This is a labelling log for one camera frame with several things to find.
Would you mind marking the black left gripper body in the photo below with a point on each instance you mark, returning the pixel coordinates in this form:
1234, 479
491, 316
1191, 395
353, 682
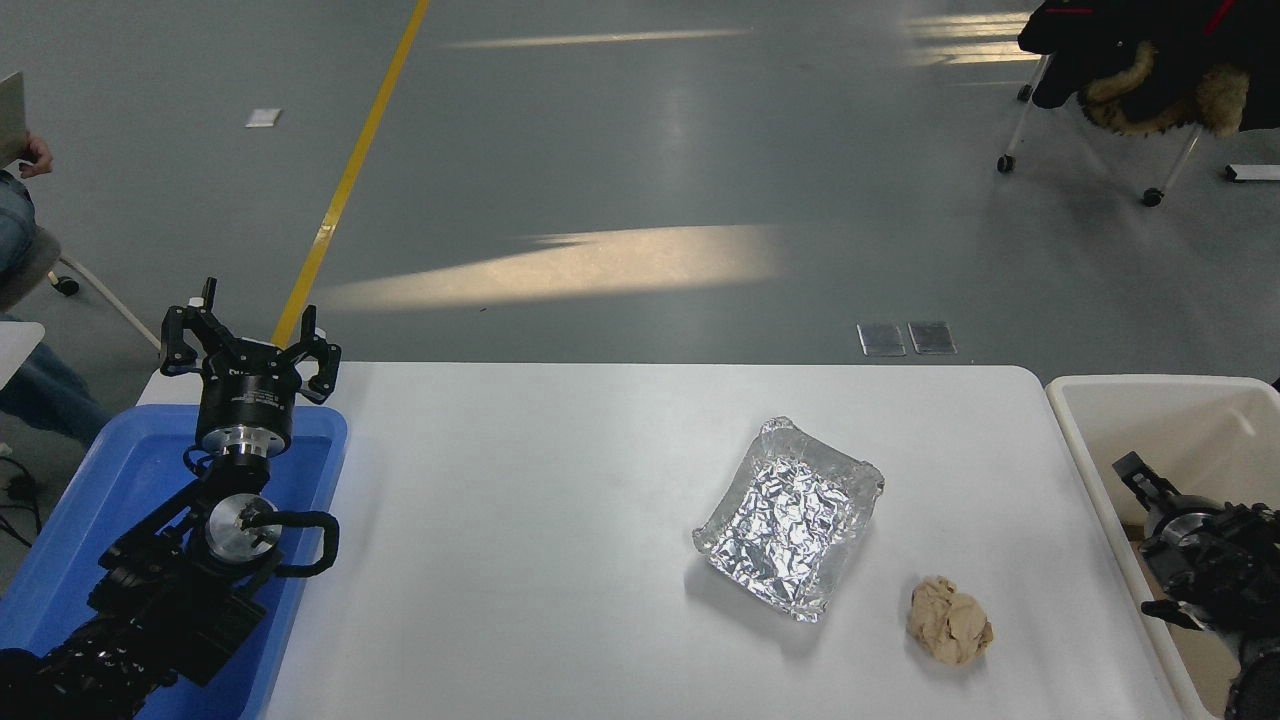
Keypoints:
246, 395

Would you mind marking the beige board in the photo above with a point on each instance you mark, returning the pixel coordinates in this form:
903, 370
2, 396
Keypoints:
10, 115

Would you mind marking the foil tray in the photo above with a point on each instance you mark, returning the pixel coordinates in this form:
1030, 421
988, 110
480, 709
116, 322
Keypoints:
790, 520

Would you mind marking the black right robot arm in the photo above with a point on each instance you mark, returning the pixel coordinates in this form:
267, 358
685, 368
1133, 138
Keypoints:
1210, 570

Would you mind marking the small white floor plate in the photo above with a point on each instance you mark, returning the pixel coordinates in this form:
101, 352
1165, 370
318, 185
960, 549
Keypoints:
263, 118

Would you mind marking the metal floor plate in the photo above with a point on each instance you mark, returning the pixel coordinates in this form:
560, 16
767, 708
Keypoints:
932, 338
881, 340

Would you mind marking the person's hand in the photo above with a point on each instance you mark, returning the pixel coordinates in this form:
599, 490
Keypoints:
37, 158

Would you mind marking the blue plastic tray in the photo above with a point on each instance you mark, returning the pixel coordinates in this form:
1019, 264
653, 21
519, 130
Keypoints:
130, 470

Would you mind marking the grey wheeled chair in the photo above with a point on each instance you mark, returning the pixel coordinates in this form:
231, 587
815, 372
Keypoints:
35, 262

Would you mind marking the white side table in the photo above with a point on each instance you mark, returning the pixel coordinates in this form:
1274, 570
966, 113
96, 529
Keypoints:
15, 345

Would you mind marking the person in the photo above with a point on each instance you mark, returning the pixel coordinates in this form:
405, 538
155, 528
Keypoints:
12, 225

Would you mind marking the crumpled tan paper ball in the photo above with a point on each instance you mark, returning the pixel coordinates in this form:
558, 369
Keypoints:
950, 622

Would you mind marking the white-legged wheeled chair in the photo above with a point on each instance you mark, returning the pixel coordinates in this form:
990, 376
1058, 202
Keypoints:
1006, 163

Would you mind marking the large pale bin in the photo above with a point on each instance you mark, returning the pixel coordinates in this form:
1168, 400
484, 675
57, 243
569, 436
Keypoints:
1180, 420

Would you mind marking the black fur-trimmed jacket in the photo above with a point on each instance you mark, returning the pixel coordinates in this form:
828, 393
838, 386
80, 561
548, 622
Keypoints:
1130, 40

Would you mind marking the white bar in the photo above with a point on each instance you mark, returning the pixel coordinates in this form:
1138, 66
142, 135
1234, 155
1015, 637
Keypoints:
1255, 173

